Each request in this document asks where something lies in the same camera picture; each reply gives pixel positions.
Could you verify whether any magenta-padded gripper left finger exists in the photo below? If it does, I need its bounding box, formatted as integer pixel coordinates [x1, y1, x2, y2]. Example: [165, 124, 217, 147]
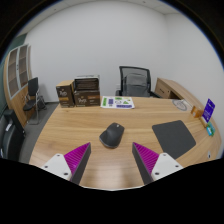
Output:
[42, 142, 92, 186]

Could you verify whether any grey backpack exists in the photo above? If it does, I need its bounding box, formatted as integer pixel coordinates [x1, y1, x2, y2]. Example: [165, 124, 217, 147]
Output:
[123, 72, 152, 98]

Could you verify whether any black mesh office chair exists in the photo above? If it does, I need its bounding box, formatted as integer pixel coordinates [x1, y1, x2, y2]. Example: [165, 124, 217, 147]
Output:
[115, 65, 162, 99]

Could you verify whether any black leather armchair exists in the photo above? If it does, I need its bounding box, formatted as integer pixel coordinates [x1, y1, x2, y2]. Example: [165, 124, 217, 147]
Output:
[0, 109, 26, 161]

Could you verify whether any white printed sticker sheet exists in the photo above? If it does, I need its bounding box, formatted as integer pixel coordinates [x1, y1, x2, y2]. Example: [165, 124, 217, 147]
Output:
[100, 95, 136, 110]

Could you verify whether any dark grey mouse pad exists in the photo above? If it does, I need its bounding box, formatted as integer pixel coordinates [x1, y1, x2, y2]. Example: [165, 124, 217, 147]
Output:
[151, 119, 197, 160]

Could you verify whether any wooden shelf unit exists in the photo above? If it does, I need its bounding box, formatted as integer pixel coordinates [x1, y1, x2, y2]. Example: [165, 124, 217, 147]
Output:
[3, 43, 34, 128]

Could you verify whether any small brown carton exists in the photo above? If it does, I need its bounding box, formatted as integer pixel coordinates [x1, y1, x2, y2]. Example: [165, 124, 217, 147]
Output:
[55, 79, 76, 109]

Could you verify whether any dark grey computer mouse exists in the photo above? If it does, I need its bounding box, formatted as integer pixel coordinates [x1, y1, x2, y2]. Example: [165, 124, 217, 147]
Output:
[98, 122, 126, 149]

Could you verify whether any open dark carton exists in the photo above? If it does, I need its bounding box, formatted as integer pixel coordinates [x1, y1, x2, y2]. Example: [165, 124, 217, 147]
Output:
[73, 75, 101, 92]

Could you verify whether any wooden side cabinet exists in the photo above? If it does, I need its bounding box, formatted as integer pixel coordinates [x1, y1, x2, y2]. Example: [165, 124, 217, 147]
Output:
[154, 77, 204, 109]

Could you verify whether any orange cardboard box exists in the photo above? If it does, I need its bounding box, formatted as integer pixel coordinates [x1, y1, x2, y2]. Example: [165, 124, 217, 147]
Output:
[190, 105, 204, 119]

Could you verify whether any black visitor chair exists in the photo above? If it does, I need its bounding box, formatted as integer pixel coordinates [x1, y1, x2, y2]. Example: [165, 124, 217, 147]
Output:
[22, 76, 47, 125]

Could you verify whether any round white printed disc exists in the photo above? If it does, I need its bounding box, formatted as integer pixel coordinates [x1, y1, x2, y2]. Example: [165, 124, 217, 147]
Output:
[172, 98, 190, 111]

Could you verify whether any purple standing card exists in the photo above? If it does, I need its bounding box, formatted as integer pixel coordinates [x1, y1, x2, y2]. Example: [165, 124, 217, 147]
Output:
[201, 98, 216, 124]

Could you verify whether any green packet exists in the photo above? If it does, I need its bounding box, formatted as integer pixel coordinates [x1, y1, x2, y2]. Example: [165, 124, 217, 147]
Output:
[205, 121, 216, 137]

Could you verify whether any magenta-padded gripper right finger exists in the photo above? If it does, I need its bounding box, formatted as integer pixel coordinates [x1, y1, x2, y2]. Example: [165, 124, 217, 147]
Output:
[131, 142, 184, 185]

